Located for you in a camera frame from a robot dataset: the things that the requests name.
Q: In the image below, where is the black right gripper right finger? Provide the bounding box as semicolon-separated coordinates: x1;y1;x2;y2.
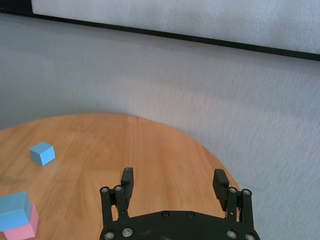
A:
211;168;255;227

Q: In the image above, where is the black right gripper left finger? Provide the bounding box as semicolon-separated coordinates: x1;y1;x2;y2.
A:
99;167;135;225

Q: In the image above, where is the pink cube block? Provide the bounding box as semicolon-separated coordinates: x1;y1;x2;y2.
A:
2;204;40;240

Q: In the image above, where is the blue cube block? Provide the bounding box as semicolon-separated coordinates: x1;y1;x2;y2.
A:
0;191;33;232
29;141;56;167

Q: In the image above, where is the black baseboard strip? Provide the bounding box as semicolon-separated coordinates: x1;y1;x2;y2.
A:
0;7;320;62

